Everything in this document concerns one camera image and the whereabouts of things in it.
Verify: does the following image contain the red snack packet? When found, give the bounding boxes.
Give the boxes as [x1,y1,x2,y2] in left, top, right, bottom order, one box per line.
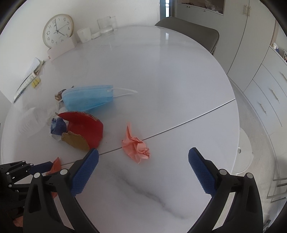
[13,157,61,228]

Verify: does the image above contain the blue crumpled wrapper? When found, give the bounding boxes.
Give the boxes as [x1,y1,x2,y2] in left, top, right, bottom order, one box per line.
[50,117,67,141]

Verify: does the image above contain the white crumpled plastic bag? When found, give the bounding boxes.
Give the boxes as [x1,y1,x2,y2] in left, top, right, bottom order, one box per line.
[18,107,65,136]

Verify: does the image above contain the red cardboard piece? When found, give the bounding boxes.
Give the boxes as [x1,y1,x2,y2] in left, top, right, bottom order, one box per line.
[57,112,104,151]

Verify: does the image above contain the white plastic stool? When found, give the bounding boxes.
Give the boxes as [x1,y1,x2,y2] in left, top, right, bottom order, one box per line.
[232,128,254,175]

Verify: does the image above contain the brown candy wrapper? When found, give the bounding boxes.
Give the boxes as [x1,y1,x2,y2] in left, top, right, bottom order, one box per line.
[55,89,66,101]

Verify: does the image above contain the blue face mask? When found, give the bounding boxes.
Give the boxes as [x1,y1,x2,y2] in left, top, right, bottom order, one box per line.
[62,85,137,112]

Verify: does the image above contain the open paper notebook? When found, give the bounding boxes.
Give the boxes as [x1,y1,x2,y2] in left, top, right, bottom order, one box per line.
[13,58,45,103]

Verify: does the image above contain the pink crumpled paper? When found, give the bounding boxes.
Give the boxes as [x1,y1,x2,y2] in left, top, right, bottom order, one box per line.
[122,122,150,164]

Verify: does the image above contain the white drawer cabinet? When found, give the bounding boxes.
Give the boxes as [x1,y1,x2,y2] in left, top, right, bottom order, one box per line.
[244,47,286,135]

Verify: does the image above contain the clear glass mug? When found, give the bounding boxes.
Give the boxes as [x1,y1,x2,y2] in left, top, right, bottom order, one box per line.
[97,16,118,34]

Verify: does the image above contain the grey dining chair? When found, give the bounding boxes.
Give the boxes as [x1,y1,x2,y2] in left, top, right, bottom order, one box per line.
[155,17,219,55]

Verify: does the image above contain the tall white wardrobe cabinet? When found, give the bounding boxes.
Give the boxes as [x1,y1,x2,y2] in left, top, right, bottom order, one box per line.
[177,1,275,91]

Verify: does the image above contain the gold rimmed wall clock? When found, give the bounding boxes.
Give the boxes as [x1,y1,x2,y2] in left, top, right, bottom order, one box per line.
[42,14,74,49]

